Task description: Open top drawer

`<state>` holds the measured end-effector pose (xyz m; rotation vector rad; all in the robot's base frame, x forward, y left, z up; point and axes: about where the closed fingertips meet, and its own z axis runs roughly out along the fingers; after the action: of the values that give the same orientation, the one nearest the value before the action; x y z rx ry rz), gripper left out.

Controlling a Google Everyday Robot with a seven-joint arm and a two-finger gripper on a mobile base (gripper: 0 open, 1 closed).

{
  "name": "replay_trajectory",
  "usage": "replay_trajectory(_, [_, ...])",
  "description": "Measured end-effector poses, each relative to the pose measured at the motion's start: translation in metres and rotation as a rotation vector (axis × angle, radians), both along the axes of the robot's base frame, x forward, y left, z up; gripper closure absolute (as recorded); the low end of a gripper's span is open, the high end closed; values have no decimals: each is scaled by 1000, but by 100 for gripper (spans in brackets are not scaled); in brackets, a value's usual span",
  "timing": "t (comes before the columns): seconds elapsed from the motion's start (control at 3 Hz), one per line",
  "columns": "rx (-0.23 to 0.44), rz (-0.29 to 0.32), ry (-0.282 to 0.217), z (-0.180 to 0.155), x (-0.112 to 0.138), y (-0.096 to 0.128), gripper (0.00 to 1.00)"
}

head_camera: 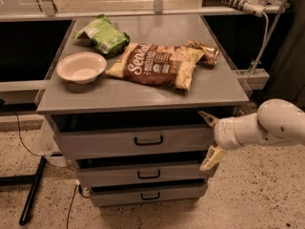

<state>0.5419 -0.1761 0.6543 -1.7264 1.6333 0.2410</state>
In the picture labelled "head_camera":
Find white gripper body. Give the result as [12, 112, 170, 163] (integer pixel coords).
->
[213, 117, 242, 150]

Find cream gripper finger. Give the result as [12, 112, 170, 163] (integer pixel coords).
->
[199, 146, 227, 172]
[198, 111, 218, 128]

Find grey top drawer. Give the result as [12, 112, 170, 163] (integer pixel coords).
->
[54, 124, 215, 159]

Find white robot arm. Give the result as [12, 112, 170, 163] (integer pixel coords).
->
[198, 99, 305, 171]

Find grey bottom drawer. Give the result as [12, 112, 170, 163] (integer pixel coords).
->
[91, 179, 207, 207]

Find grey drawer cabinet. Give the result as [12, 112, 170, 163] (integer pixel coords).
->
[35, 13, 251, 208]

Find brown Sensible chips bag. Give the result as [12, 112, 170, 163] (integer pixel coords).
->
[106, 44, 204, 91]

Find dark cabinet at right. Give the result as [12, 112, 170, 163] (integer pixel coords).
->
[256, 0, 305, 108]

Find white power strip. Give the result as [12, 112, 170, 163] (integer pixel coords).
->
[219, 0, 265, 17]

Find green snack bag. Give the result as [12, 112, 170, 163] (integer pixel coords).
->
[73, 14, 130, 57]

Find white paper bowl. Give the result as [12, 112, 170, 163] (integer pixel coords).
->
[56, 52, 107, 84]

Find black floor stand leg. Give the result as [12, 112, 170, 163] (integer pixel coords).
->
[0, 156, 47, 226]

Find white power cord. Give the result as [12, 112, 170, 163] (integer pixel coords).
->
[243, 12, 271, 78]

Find black floor cable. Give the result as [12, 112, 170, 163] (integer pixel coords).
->
[9, 110, 80, 229]

